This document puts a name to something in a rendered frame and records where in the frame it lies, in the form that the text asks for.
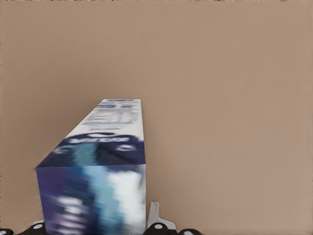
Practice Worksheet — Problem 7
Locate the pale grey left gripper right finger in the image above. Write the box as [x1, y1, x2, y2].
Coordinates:
[145, 201, 177, 235]

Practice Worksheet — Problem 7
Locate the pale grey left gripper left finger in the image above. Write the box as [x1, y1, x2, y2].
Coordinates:
[22, 221, 47, 235]

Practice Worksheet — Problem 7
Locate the blue and white printed box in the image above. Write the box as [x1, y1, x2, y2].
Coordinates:
[35, 98, 147, 235]

